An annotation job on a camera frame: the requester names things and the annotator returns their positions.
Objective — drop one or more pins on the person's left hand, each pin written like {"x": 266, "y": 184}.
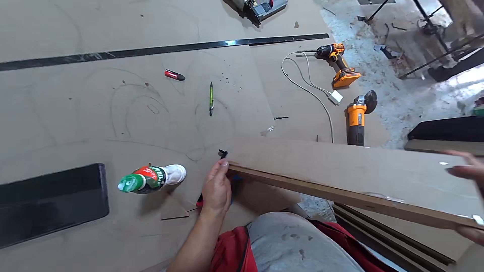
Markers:
{"x": 216, "y": 190}

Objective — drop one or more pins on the person's right hand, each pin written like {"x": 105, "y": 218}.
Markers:
{"x": 470, "y": 172}

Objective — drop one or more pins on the long black strip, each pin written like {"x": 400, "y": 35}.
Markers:
{"x": 151, "y": 51}

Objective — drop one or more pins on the person's left thumb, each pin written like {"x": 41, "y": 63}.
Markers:
{"x": 221, "y": 172}

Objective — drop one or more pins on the dark brown long boards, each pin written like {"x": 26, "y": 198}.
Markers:
{"x": 385, "y": 230}

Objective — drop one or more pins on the green object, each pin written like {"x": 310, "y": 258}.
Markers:
{"x": 479, "y": 110}

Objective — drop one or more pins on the green mechanical pencil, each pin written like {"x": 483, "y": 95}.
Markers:
{"x": 211, "y": 96}

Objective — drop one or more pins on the person's body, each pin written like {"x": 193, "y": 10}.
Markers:
{"x": 295, "y": 241}

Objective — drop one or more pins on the black panel with brown edge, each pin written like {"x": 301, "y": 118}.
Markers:
{"x": 450, "y": 130}

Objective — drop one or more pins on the person's left fingers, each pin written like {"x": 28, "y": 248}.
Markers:
{"x": 213, "y": 170}

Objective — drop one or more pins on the grey and black power tool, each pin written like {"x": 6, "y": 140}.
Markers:
{"x": 264, "y": 9}

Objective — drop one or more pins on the black metal stand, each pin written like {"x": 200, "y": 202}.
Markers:
{"x": 429, "y": 20}

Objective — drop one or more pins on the long board with brown edge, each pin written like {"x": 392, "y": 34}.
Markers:
{"x": 340, "y": 166}

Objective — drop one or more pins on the person's right fingers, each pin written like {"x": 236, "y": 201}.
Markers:
{"x": 464, "y": 172}

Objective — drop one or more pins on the red and black marker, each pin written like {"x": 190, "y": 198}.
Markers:
{"x": 174, "y": 74}

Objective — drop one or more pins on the bottle with green cap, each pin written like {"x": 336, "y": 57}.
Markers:
{"x": 153, "y": 177}

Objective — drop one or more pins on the clear plastic scrap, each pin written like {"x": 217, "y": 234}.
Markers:
{"x": 268, "y": 130}

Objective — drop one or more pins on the orange and black angle grinder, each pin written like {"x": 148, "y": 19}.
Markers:
{"x": 356, "y": 119}

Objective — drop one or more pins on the black and red clamp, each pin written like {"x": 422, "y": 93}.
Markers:
{"x": 223, "y": 153}

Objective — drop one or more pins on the glossy black panel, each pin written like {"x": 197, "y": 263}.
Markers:
{"x": 53, "y": 206}

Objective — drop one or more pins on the person's left forearm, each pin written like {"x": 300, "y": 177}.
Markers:
{"x": 198, "y": 241}

